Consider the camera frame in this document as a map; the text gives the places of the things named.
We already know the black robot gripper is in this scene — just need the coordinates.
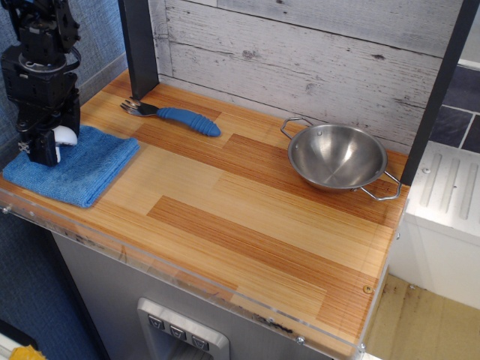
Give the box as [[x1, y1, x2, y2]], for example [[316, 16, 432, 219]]
[[1, 46, 80, 166]]

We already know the white toy mushroom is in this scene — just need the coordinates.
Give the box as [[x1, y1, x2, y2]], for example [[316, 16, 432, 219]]
[[52, 125, 78, 163]]

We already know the blue-handled metal spork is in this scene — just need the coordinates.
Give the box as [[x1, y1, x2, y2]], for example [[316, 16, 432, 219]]
[[120, 97, 221, 137]]

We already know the dark shelf post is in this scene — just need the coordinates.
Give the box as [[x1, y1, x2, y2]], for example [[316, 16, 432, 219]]
[[400, 0, 479, 186], [118, 0, 159, 100]]

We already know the dark left shelf post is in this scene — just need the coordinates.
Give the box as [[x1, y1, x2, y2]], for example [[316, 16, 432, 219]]
[[118, 0, 159, 100]]

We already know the yellow object bottom left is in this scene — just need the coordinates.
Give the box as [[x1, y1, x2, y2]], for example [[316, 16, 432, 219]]
[[9, 346, 47, 360]]

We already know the dark right shelf post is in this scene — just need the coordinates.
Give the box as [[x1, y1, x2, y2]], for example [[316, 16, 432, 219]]
[[400, 0, 479, 186]]

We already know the blue folded cloth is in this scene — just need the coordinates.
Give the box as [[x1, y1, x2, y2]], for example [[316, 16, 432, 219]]
[[2, 125, 140, 208]]

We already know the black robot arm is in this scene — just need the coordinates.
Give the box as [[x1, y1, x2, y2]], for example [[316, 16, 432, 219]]
[[1, 1, 81, 167]]

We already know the small steel two-handled pan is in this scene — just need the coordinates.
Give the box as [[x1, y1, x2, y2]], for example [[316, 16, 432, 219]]
[[280, 117, 402, 201]]

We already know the silver dispenser button panel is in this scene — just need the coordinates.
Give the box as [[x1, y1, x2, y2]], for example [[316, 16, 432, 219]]
[[137, 298, 230, 359]]

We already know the white toy sink unit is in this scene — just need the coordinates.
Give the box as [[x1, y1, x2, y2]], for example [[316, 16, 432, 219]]
[[389, 142, 479, 308]]

